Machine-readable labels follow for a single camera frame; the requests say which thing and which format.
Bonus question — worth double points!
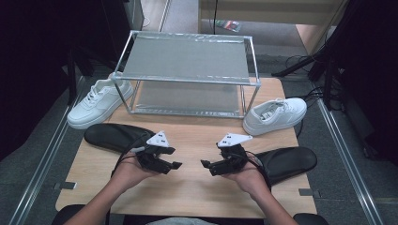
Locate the colourful packet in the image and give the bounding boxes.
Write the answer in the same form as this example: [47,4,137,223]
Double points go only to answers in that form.
[215,19,242,33]

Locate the light wooden furniture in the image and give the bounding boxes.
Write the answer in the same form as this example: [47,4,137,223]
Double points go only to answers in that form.
[197,0,348,55]

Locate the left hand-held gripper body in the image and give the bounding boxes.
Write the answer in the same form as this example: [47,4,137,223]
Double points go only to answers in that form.
[134,130,172,173]

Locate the grey cabinet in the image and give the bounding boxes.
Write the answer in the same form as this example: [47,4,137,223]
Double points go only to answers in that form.
[123,0,145,31]

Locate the black upright stand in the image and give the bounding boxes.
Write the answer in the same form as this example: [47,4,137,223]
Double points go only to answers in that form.
[67,46,95,106]

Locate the metal frame shoe rack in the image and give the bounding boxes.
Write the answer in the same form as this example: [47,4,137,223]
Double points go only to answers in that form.
[110,30,262,119]

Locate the black tripod stand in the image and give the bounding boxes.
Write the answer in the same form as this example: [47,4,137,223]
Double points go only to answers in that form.
[270,46,345,111]

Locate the black floor cables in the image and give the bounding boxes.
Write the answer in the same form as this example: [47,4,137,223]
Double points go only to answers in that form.
[284,54,345,139]

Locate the black slipper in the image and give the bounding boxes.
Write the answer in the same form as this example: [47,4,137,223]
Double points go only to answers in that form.
[250,146,318,187]
[84,123,158,154]

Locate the person's right hand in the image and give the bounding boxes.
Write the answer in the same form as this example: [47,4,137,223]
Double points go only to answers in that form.
[222,152,272,201]

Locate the right hand-held gripper cable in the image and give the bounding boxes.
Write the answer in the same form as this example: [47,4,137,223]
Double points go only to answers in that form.
[245,151,272,192]

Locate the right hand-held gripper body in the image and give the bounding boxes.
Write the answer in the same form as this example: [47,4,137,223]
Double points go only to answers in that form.
[216,132,253,176]

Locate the white sneaker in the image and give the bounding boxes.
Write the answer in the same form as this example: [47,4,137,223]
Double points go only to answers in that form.
[67,71,135,130]
[242,97,308,137]

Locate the person's left hand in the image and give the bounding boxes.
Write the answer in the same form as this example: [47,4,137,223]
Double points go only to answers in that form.
[111,154,161,191]

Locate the person's grey clothing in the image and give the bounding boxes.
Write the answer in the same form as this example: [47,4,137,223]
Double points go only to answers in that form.
[146,217,217,225]

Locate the metal floor rail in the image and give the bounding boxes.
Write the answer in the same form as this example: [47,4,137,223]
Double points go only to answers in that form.
[313,81,384,225]
[8,76,85,225]

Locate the grey table bracket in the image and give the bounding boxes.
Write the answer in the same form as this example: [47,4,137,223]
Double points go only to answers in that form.
[53,181,78,190]
[298,187,322,199]

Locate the hand-held gripper cable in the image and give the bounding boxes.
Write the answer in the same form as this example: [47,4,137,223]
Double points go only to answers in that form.
[245,151,272,192]
[111,132,151,179]

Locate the left hand-held gripper cable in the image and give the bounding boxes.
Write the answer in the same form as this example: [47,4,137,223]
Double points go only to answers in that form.
[111,132,151,179]

